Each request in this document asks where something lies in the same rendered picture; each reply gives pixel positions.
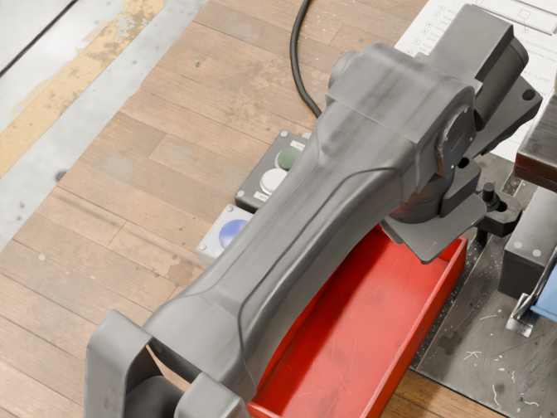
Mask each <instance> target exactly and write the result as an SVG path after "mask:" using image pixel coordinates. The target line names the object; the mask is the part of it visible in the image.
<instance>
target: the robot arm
mask: <svg viewBox="0 0 557 418"><path fill-rule="evenodd" d="M528 63H529V55H528V52H527V50H526V49H525V47H524V46H523V44H522V43H521V42H520V41H519V40H518V39H517V38H516V37H515V35H514V25H513V24H511V23H509V22H507V21H505V20H503V19H500V18H499V17H496V16H494V15H492V14H490V13H488V12H485V11H483V10H482V9H479V8H477V7H474V6H473V5H471V4H469V3H465V4H464V5H463V6H462V7H461V9H460V10H459V12H458V13H457V15H456V16H455V18H454V19H453V20H452V21H451V23H450V24H449V26H448V28H447V29H446V30H445V32H444V33H443V35H442V36H441V37H440V38H439V40H438V42H437V43H436V45H435V46H434V47H433V49H432V51H431V52H430V53H429V54H428V55H425V54H424V53H422V52H418V53H417V54H416V55H415V57H412V56H410V55H408V54H406V53H404V52H402V51H400V50H398V49H396V48H394V47H392V46H390V45H388V44H386V43H384V42H382V41H374V42H372V43H371V44H370V45H368V46H367V47H365V48H364V49H363V50H362V51H359V52H357V51H354V50H350V51H347V52H346V53H345V54H344V55H343V56H342V57H341V58H340V59H339V60H338V62H337V63H336V64H335V66H334V68H333V70H332V73H331V75H330V78H329V81H328V91H327V92H326V94H325V98H326V104H327V108H326V109H325V110H324V111H323V113H322V114H321V115H320V116H319V118H318V119H317V120H316V122H315V127H314V129H313V131H312V133H311V135H310V137H309V139H308V141H307V143H306V145H305V146H304V148H303V151H302V152H301V153H300V155H299V156H298V158H297V160H296V162H295V163H294V165H293V166H292V167H291V169H290V170H289V171H288V173H287V175H286V176H285V177H284V179H283V180H282V182H281V183H280V184H279V185H278V186H277V187H276V189H275V190H274V191H273V192H272V194H271V195H270V196H269V197H268V199H267V200H266V201H265V202H264V203H263V205H262V206H261V207H260V208H259V210H258V211H257V212H256V213H255V214H254V215H253V216H252V217H251V218H250V220H249V221H248V222H247V223H246V224H245V226H244V227H243V228H242V229H241V231H240V232H239V233H238V234H237V236H236V237H235V238H234V239H233V240H232V242H231V243H229V245H228V246H227V247H226V248H225V249H224V250H223V251H222V253H221V254H220V255H219V256H218V257H217V258H216V259H215V260H214V261H213V262H212V263H211V264H210V265H209V266H208V267H207V268H206V269H205V270H204V271H203V272H202V273H201V274H200V275H199V276H198V277H197V278H196V279H195V280H193V281H192V282H191V283H190V284H189V285H188V286H187V287H186V288H185V289H184V290H183V291H181V292H180V293H179V294H177V295H176V296H175V297H173V298H172V299H171V300H169V301H168V302H166V303H164V304H161V305H159V306H158V307H157V309H156V310H155V311H154V312H153V313H152V315H151V316H150V317H149V318H148V319H147V321H146V322H145V323H144V324H143V326H142V327H140V326H138V325H137V324H136V323H135V322H133V321H132V320H131V319H129V318H127V317H126V316H124V315H123V314H122V313H120V312H119V311H118V310H117V309H112V310H111V311H110V312H109V313H108V314H107V315H106V316H105V318H104V319H103V320H102V321H101V322H100V324H99V325H98V326H97V327H96V329H95V330H94V331H93V332H92V334H91V336H90V339H89V341H88V343H87V346H86V356H85V391H84V409H83V418H251V417H250V415H249V412H248V410H247V408H246V406H247V405H248V404H249V402H250V401H251V400H252V398H253V397H254V395H255V394H256V388H257V386H258V385H259V381H260V379H261V377H262V376H263V374H264V371H265V369H266V367H267V366H268V364H269V361H270V359H271V357H272V356H273V355H274V352H275V351H276V349H277V347H278V346H279V344H280V343H281V341H282V340H283V338H284V336H285V335H286V333H287V332H288V330H289V329H290V328H291V326H292V325H293V323H294V322H295V320H296V319H297V318H298V316H299V315H300V314H301V312H302V311H303V310H304V309H305V308H306V307H307V305H308V304H309V303H310V301H311V300H312V299H313V297H314V296H315V295H316V293H317V292H318V291H319V289H320V288H321V287H322V286H323V285H324V284H325V282H326V281H327V280H328V278H329V277H330V276H331V275H332V273H333V272H334V270H335V269H336V268H337V266H339V264H340V263H341V262H342V261H343V260H344V258H345V257H346V256H347V255H348V253H349V252H350V251H351V250H352V249H353V248H354V246H355V245H356V244H357V243H358V242H359V241H360V240H361V239H362V238H363V237H364V236H365V235H366V234H367V233H368V232H369V231H370V230H371V229H372V228H373V227H374V226H375V225H377V224H379V225H380V226H381V227H382V230H383V231H384V232H385V234H386V235H387V236H388V237H389V238H390V239H391V240H392V241H393V242H394V243H395V244H396V245H398V246H400V245H403V244H406V245H407V246H408V247H409V249H410V250H411V251H412V252H413V253H414V254H415V255H416V256H417V257H418V259H419V260H420V263H421V264H423V265H428V264H430V263H431V262H432V261H434V260H435V259H436V258H437V257H438V256H440V255H441V254H442V253H443V250H445V249H446V248H447V247H448V246H449V245H451V244H452V243H453V242H454V241H455V240H456V239H457V238H458V237H459V236H461V235H462V234H463V233H464V232H465V231H467V230H468V229H472V228H473V227H474V226H475V225H476V224H477V223H478V222H479V221H480V220H482V219H483V218H484V216H485V215H486V212H487V206H486V204H485V203H484V202H483V201H482V200H481V199H480V198H479V197H478V196H477V194H476V193H475V191H476V189H477V184H478V181H479V178H480V175H481V172H482V168H481V166H480V165H479V164H478V163H477V162H476V161H475V160H474V158H475V157H477V156H478V155H479V154H481V155H482V156H484V155H485V154H487V153H489V152H491V151H492V150H494V149H495V148H496V147H497V146H498V144H499V143H501V142H503V141H505V140H507V139H508V138H510V137H512V136H513V134H514V133H515V132H516V131H517V130H518V129H519V128H520V127H521V126H522V125H523V124H525V123H527V122H529V121H530V120H532V119H533V118H534V117H535V116H536V115H537V114H538V112H539V109H540V106H541V104H542V101H543V99H544V97H543V96H542V95H541V94H540V93H539V92H538V91H537V90H536V89H535V88H534V87H533V86H532V85H531V84H530V83H529V82H528V81H527V80H526V79H525V78H524V77H523V76H522V75H521V73H522V71H523V70H524V69H525V68H526V66H527V64H528ZM147 345H148V346H149V347H150V348H151V350H152V351H153V353H154V355H155V356H156V358H157V359H158V360H159V361H160V362H161V363H162V364H164V365H165V366H166V367H167V368H169V369H170V370H171V371H173V372H175V373H176V374H177V375H178V376H179V377H181V378H182V379H184V380H185V381H187V382H188V383H190V384H191V385H190V386H189V388H188V389H187V390H186V392H184V391H183V390H182V389H180V388H179V387H178V386H176V385H174V384H173V383H172V382H170V381H169V380H168V379H166V378H165V376H163V374H162V372H161V370H160V369H159V367H158V365H157V364H156V363H155V361H154V359H153V357H152V355H151V354H150V352H149V351H148V349H147V348H146V346H147Z"/></svg>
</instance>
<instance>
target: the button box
mask: <svg viewBox="0 0 557 418"><path fill-rule="evenodd" d="M310 2H311V0H303V3H302V5H301V7H300V9H299V11H298V15H297V16H296V19H295V22H294V24H293V30H292V33H291V38H290V45H289V53H290V61H291V67H292V72H293V78H294V81H295V84H296V86H297V89H298V93H299V94H300V96H301V97H302V99H303V101H304V102H305V103H306V104H307V105H308V107H309V108H310V109H311V110H312V112H313V113H314V114H315V116H316V118H317V119H318V118H319V116H320V115H321V114H322V111H321V110H320V109H319V107H318V106H317V104H316V103H315V102H314V101H313V99H312V98H311V97H310V96H309V94H308V93H307V91H306V90H305V88H304V86H303V82H302V78H301V75H300V71H299V67H298V55H297V44H298V33H299V30H300V27H301V24H302V21H303V18H304V15H305V13H306V11H307V9H308V6H309V3H310ZM310 135H311V134H310V133H305V134H304V135H303V136H302V137H300V136H298V135H296V134H292V133H290V132H289V131H286V130H281V131H280V133H279V134H278V136H277V137H276V138H275V140H274V141H273V142H272V143H271V145H270V146H269V148H268V149H267V151H266V152H265V154H264V155H263V157H262V158H261V159H260V160H259V162H258V163H257V164H256V166H255V167H254V169H253V170H252V172H251V173H250V175H249V176H248V177H247V178H246V179H245V181H244V183H243V184H242V185H241V187H240V189H239V190H238V191H237V193H236V194H235V196H234V198H235V205H236V206H237V207H238V208H240V209H242V210H244V211H247V212H249V213H251V214H253V215H254V214H255V213H256V212H257V211H258V210H259V208H260V207H261V206H262V205H263V203H264V202H265V201H266V200H267V199H268V197H269V196H270V195H271V194H272V192H268V191H267V190H265V188H264V185H263V176H264V175H265V173H266V172H267V171H269V170H271V169H275V168H277V169H282V168H280V167H279V164H278V155H279V154H280V152H282V151H283V150H284V149H286V148H296V149H298V150H300V151H301V152H302V151H303V148H304V146H305V145H306V143H307V141H308V139H309V137H310ZM282 170H283V169H282Z"/></svg>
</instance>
